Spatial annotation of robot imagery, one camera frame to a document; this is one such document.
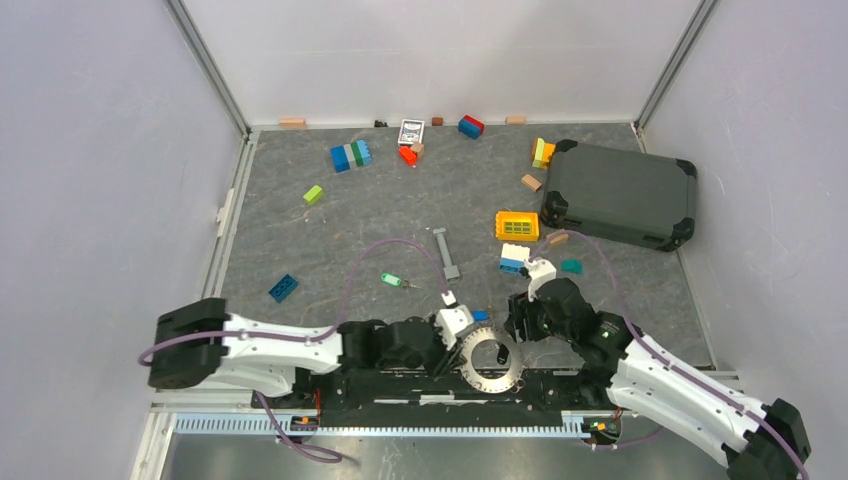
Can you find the green key tag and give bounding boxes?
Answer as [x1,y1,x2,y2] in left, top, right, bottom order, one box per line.
[381,272,419,289]

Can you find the perforated metal ring plate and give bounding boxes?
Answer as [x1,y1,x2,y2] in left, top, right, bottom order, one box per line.
[459,326,524,394]

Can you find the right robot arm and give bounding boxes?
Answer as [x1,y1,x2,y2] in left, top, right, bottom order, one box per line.
[504,278,811,479]

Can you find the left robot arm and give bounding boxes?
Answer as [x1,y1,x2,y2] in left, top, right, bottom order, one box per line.
[138,293,473,408]

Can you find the white and blue brick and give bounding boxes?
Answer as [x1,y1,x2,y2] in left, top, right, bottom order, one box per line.
[498,243,531,275]

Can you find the teal small block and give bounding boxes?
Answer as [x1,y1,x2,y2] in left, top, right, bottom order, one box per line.
[560,259,584,275]

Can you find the grey toy axle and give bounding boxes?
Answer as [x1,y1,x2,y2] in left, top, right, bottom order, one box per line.
[433,228,460,283]

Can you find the yellow window brick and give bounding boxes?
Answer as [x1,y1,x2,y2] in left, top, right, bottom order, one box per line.
[494,211,540,242]

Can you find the tan wooden block near case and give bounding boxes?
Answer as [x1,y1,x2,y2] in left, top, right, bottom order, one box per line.
[521,174,543,192]

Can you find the orange green brown brick stack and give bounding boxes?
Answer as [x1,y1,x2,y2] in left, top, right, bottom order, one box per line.
[532,137,556,169]

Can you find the dark grey hard case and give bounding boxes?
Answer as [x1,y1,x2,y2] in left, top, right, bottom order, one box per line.
[539,139,698,252]

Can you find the dark blue flat brick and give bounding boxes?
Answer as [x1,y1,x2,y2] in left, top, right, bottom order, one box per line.
[268,274,299,303]

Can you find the red and blue brick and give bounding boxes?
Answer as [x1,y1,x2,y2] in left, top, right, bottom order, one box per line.
[457,115,485,139]

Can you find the red orange brick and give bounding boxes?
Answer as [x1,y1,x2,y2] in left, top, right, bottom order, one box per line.
[398,146,418,167]

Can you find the lime green block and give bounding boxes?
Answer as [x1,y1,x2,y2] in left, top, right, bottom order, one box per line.
[303,185,324,206]

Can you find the playing card box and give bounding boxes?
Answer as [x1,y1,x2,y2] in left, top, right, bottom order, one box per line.
[397,119,426,146]

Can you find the blue grey green brick stack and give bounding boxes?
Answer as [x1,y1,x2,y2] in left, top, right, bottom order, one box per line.
[330,140,372,173]

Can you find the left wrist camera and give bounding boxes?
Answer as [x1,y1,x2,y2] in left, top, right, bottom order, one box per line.
[435,290,474,350]

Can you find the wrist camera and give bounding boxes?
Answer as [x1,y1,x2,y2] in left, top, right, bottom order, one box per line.
[520,258,557,302]
[435,290,474,350]

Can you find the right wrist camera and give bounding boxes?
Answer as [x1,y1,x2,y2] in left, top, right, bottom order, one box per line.
[520,258,557,302]

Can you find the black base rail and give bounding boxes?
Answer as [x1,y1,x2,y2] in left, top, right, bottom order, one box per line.
[251,367,644,429]

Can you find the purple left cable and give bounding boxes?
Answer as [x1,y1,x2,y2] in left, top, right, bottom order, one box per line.
[137,237,452,465]

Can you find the tan wooden block at wall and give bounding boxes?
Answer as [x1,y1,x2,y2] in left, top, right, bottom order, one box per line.
[278,118,307,130]

